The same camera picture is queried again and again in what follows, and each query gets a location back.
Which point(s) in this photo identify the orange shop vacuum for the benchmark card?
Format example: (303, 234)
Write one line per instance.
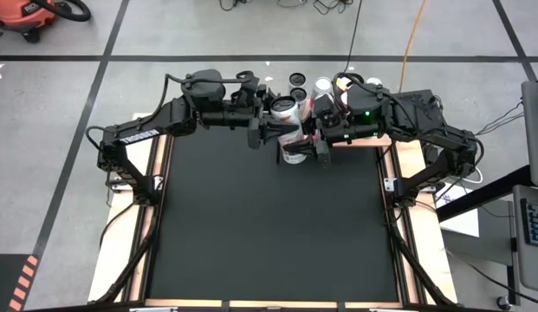
(21, 13)

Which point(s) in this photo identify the grey keyboard tray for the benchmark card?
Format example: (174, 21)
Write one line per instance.
(528, 268)

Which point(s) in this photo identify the black computer keyboard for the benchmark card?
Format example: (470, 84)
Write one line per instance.
(536, 223)

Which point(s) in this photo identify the black caster wheel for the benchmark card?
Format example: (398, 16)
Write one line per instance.
(503, 302)

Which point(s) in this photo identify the black cart crossbar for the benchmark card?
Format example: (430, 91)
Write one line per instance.
(485, 195)

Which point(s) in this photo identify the white paper sheet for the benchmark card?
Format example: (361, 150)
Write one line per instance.
(463, 221)

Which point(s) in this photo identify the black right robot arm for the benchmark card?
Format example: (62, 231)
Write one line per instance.
(424, 125)

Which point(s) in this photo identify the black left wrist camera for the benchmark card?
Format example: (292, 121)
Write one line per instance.
(247, 93)

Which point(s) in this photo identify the grey clamp bracket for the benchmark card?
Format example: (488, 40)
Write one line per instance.
(117, 186)

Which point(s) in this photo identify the blue silver Red Bull can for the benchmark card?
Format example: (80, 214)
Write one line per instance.
(374, 80)

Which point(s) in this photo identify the black orange striped floor mat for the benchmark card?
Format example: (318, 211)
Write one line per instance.
(4, 277)

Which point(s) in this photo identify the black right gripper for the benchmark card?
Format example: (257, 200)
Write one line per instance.
(333, 128)

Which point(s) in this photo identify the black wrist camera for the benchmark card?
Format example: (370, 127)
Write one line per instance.
(325, 104)
(247, 93)

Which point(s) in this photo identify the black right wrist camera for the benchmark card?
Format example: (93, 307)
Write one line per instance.
(325, 104)

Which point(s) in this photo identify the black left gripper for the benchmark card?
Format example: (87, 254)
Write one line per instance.
(247, 115)

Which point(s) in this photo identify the grey computer cart panel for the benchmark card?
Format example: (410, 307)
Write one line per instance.
(536, 130)

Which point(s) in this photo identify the light wooden shelf board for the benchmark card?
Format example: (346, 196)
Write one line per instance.
(368, 142)

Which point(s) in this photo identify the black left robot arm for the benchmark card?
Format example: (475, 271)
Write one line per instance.
(138, 132)

